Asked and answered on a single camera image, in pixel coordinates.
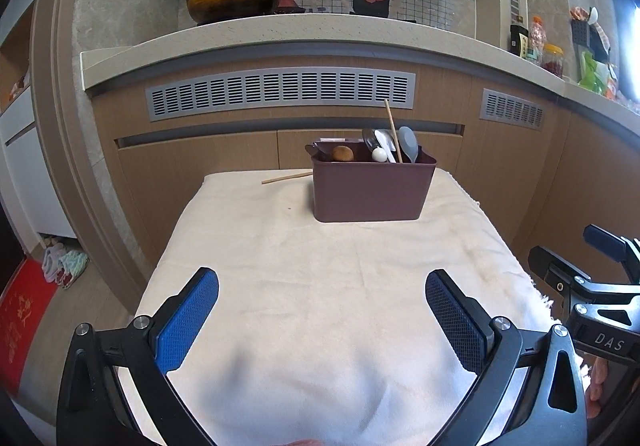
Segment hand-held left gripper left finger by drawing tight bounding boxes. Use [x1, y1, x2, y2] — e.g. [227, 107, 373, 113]
[56, 267, 221, 446]

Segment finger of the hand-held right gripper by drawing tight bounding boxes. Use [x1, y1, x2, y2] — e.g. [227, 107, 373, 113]
[528, 245, 640, 323]
[583, 224, 640, 285]

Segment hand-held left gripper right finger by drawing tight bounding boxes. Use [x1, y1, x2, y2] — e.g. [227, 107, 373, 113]
[425, 269, 588, 446]

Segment mauve plastic utensil holder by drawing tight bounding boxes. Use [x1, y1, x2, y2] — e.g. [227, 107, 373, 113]
[305, 139, 438, 225]

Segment wooden chopstick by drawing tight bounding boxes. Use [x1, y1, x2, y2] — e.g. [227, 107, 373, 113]
[383, 99, 404, 165]
[261, 170, 314, 185]

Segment metal spoon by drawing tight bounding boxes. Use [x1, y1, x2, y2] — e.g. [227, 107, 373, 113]
[362, 128, 384, 157]

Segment person's right hand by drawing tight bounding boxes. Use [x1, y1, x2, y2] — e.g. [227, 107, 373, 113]
[585, 356, 609, 420]

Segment pile of slippers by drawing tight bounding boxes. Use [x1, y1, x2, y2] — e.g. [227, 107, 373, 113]
[40, 245, 90, 289]

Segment cream white table cloth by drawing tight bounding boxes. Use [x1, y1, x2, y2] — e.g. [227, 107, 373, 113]
[132, 169, 557, 446]

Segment small wrapped packets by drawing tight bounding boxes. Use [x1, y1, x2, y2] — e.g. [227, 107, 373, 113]
[606, 74, 640, 113]

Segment red floor mat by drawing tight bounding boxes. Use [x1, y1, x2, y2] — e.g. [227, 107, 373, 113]
[0, 258, 60, 395]

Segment short grey vent grille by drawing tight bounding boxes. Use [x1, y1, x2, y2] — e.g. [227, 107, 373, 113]
[479, 88, 545, 131]

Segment green plastic bag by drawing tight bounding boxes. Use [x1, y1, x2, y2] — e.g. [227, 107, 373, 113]
[578, 50, 619, 94]

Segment kitchen counter with wooden cabinets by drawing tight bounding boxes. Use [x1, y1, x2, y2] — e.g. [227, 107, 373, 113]
[50, 13, 640, 307]

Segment grey-blue plastic spoon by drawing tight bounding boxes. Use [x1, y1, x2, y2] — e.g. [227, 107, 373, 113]
[397, 125, 420, 163]

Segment yellow-lidded jar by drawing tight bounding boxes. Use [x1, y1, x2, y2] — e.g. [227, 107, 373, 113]
[542, 44, 565, 78]

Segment white plastic spoon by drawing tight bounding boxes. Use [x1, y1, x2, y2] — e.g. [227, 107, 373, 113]
[372, 129, 400, 163]

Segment window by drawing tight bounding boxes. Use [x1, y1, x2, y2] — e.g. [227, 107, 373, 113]
[617, 0, 640, 92]

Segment clear bottle with orange cap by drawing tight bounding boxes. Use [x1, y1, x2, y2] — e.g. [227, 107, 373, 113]
[527, 15, 546, 64]

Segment dark sauce bottle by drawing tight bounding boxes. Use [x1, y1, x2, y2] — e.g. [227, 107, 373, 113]
[508, 15, 531, 58]

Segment white cabinet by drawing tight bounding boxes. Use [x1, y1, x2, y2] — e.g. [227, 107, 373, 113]
[0, 0, 77, 243]

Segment long grey vent grille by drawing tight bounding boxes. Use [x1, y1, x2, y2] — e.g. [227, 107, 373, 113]
[145, 66, 417, 122]

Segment black wall utensil rack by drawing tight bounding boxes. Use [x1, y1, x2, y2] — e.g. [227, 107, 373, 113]
[569, 5, 611, 52]

